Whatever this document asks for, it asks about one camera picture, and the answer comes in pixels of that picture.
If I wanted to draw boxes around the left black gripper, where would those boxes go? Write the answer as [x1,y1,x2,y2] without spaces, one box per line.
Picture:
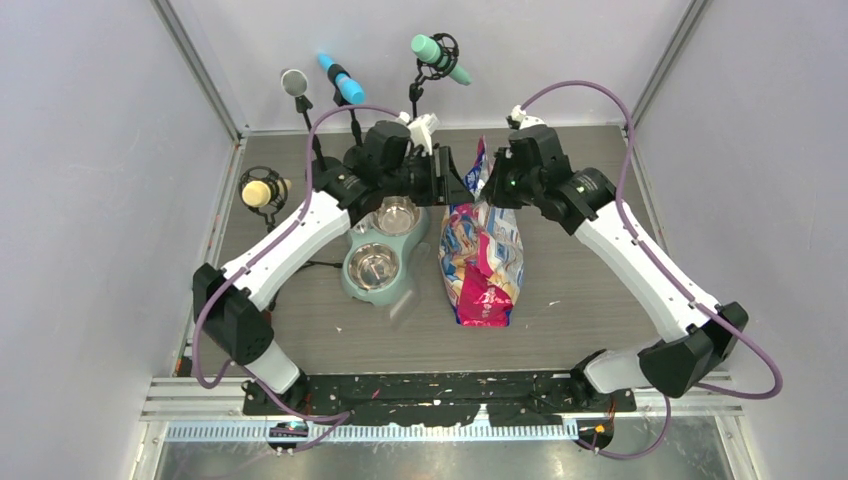
[380,146,472,207]

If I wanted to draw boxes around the colourful cat food bag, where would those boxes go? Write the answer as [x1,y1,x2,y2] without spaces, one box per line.
[438,137,525,328]

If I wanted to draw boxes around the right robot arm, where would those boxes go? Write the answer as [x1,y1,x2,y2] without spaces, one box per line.
[481,125,749,411]

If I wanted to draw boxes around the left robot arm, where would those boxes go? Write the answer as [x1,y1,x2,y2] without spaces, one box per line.
[192,113,472,414]

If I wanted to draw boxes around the green double pet bowl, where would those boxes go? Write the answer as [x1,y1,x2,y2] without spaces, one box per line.
[341,196,430,307]

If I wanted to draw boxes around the clear plastic scoop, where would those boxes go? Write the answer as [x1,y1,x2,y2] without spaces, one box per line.
[386,242,431,330]

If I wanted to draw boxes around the green microphone on tripod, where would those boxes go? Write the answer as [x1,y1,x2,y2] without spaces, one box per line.
[408,33,473,117]

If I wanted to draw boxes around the blue microphone on stand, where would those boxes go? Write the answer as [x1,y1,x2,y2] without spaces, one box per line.
[316,53,366,107]

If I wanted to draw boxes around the yellow microphone on tripod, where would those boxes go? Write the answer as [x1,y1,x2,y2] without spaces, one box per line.
[238,165,344,233]

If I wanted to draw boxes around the silver round microphone stand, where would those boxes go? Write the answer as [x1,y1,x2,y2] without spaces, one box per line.
[280,69,327,172]

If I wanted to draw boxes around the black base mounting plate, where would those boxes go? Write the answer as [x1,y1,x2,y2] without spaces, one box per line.
[281,371,636,427]

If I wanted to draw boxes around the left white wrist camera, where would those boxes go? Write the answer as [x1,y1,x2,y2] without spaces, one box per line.
[395,112,440,155]

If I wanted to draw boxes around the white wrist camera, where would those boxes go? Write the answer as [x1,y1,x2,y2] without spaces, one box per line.
[506,105,546,131]
[395,112,440,155]

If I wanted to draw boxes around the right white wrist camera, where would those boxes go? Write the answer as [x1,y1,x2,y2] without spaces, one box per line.
[506,105,546,131]

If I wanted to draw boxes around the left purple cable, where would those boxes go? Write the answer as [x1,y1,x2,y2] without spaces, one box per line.
[192,103,405,453]

